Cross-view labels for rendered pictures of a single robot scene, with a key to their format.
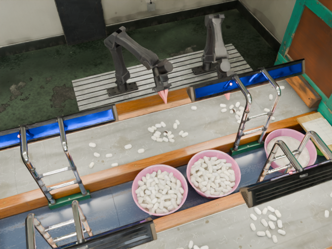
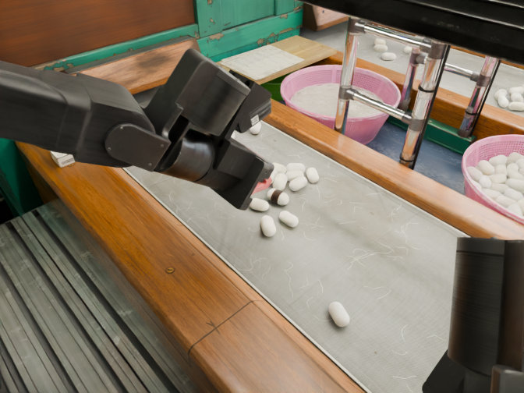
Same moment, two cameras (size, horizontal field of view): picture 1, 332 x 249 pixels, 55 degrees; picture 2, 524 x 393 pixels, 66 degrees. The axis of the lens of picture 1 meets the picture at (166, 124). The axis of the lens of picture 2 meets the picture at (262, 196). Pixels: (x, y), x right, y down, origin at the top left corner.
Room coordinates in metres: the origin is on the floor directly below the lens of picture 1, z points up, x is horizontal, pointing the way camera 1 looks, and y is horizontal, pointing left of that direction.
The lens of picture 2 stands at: (1.45, 0.06, 1.18)
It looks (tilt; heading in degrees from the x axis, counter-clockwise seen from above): 41 degrees down; 247
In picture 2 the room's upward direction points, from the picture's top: straight up
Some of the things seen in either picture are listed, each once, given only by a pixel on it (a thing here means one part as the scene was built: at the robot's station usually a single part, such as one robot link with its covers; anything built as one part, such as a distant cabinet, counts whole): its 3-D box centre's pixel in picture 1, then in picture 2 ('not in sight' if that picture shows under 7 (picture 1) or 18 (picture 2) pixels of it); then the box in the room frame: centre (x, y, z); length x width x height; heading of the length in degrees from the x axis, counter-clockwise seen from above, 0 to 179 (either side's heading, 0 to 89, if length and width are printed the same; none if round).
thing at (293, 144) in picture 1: (287, 154); (336, 112); (0.96, -0.65, 0.71); 0.22 x 0.22 x 0.06
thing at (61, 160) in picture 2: not in sight; (72, 152); (1.52, -0.62, 0.77); 0.06 x 0.04 x 0.02; 19
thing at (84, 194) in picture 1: (57, 164); not in sight; (0.77, 0.49, 0.90); 0.20 x 0.19 x 0.45; 109
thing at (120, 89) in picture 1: (121, 85); not in sight; (1.48, 0.28, 0.71); 0.20 x 0.07 x 0.08; 110
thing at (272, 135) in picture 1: (287, 153); (337, 107); (0.96, -0.65, 0.72); 0.27 x 0.27 x 0.10
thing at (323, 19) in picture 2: not in sight; (344, 5); (0.72, -1.02, 0.83); 0.30 x 0.06 x 0.07; 19
